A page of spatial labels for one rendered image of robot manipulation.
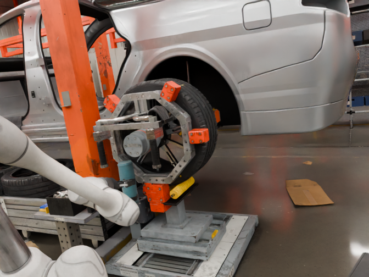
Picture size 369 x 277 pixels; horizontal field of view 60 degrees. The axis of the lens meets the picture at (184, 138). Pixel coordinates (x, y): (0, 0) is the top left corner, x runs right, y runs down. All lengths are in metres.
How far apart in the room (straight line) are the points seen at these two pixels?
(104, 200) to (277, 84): 1.30
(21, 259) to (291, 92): 1.61
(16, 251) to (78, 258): 0.19
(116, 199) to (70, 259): 0.24
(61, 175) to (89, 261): 0.31
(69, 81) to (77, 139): 0.36
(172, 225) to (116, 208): 1.01
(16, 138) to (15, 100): 3.35
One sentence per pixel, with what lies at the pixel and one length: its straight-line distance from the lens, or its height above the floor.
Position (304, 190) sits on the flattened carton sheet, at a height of 0.01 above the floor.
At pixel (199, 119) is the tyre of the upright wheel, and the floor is 0.93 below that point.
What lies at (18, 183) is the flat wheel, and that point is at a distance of 3.10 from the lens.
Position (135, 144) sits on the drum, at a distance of 1.76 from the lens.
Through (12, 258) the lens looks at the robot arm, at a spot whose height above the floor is 0.70.
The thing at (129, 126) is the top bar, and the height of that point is 0.96.
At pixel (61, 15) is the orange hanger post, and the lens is 2.12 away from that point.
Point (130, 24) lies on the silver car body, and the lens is 2.44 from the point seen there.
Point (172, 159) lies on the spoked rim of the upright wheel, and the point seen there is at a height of 0.70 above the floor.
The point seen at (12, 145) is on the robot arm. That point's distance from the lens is 0.93.
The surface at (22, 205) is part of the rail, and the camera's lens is 2.97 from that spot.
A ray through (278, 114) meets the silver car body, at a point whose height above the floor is 0.87.
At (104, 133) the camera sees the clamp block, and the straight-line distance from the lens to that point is 1.81.
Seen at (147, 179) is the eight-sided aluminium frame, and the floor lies 0.60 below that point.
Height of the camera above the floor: 1.20
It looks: 11 degrees down
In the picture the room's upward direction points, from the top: 8 degrees counter-clockwise
